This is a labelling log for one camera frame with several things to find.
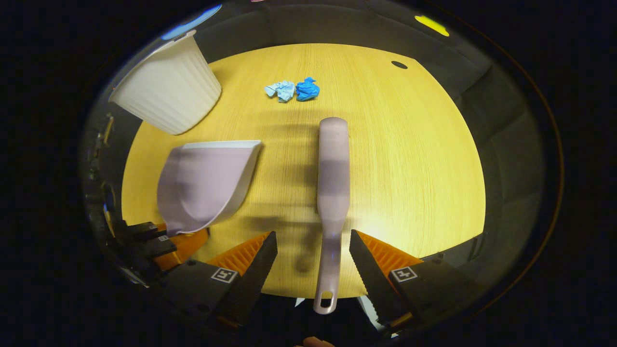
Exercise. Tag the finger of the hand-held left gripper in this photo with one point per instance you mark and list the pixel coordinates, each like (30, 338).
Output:
(142, 231)
(156, 246)

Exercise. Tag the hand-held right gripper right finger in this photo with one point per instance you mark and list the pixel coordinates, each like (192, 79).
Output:
(373, 279)

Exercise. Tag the light blue paper trash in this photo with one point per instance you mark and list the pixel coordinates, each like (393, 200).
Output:
(283, 90)

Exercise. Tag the dark blue paper trash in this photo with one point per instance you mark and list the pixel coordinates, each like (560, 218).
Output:
(307, 89)

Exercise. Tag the black backdrop cloth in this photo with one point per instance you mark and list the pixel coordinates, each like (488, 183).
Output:
(506, 144)

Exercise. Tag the small lilac broom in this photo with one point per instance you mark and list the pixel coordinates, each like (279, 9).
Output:
(333, 168)

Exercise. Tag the lilac plastic dustpan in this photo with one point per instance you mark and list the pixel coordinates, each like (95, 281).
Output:
(207, 183)

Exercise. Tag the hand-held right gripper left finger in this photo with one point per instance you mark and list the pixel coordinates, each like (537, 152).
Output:
(255, 279)

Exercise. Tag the white ribbed garbage bin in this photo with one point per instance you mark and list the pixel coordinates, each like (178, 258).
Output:
(168, 86)

